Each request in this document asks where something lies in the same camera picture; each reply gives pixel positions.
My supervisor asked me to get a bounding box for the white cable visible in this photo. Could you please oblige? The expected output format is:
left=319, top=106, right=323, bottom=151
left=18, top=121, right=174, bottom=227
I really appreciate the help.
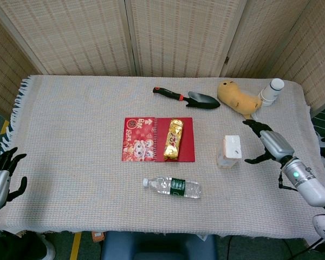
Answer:
left=314, top=108, right=325, bottom=136

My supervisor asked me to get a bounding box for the beige woven tablecloth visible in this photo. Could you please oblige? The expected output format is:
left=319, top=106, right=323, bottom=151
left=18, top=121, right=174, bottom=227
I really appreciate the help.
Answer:
left=0, top=74, right=322, bottom=244

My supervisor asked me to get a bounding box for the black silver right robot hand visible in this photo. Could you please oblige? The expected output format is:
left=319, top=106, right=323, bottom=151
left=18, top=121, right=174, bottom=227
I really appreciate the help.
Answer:
left=242, top=119, right=296, bottom=165

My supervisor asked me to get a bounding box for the black garden trowel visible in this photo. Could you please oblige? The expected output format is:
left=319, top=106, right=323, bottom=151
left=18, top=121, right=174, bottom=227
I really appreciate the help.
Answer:
left=152, top=86, right=222, bottom=111

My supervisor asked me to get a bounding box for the blue padded chair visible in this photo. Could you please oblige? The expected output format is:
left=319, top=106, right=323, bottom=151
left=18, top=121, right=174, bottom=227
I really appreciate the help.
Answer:
left=101, top=231, right=219, bottom=260

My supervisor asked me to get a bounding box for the red spiral calendar notebook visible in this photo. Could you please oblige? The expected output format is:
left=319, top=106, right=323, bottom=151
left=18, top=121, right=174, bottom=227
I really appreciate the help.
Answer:
left=121, top=116, right=196, bottom=163

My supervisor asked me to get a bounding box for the gold foil snack package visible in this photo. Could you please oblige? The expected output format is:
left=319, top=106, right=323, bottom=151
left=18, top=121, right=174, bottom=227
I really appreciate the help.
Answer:
left=163, top=118, right=185, bottom=161

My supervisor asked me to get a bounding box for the yellow plush toy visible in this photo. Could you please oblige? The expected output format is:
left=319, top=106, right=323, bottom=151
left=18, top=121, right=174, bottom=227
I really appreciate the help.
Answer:
left=217, top=79, right=263, bottom=120

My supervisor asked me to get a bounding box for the woven folding screen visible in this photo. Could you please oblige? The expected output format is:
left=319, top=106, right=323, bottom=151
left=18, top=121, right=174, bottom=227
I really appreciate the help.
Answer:
left=0, top=0, right=325, bottom=116

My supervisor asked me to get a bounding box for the white shoe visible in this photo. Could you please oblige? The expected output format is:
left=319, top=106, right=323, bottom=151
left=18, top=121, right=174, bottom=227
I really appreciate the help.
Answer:
left=32, top=232, right=56, bottom=260

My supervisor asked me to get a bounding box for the clear plastic water bottle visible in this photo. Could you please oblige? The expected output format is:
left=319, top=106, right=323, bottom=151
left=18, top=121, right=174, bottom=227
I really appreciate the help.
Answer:
left=142, top=176, right=202, bottom=200

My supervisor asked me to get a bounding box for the white plastic bottle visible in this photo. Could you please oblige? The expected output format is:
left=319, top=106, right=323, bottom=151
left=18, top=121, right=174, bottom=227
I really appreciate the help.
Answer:
left=258, top=77, right=285, bottom=107

